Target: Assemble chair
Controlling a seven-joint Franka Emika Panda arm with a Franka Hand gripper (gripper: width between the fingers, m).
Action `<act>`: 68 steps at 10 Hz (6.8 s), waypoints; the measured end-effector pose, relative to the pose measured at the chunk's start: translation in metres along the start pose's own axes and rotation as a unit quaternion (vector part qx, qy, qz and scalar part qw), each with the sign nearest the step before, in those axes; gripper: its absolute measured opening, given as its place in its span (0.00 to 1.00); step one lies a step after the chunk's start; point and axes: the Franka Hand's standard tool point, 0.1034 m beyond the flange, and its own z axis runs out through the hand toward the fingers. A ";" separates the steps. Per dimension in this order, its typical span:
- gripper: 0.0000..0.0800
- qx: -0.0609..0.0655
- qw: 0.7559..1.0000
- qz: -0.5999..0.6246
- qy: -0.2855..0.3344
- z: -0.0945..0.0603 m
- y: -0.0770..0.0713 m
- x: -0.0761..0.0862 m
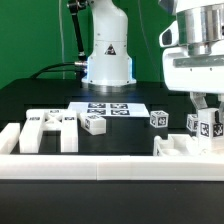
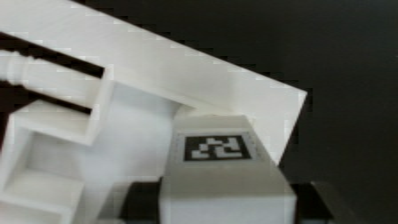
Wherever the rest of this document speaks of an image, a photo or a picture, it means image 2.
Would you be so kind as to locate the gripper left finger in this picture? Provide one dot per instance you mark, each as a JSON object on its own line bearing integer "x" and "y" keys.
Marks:
{"x": 142, "y": 207}

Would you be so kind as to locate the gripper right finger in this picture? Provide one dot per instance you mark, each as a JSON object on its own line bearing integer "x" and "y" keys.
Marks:
{"x": 321, "y": 207}

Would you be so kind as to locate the white chair leg tagged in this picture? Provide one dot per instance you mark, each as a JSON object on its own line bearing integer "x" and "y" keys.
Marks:
{"x": 225, "y": 187}

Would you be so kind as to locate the white chair seat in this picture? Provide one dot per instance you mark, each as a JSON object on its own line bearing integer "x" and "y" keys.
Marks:
{"x": 63, "y": 117}

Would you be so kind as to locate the white U-shaped obstacle frame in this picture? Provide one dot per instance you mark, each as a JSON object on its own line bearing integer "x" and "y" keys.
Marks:
{"x": 158, "y": 65}

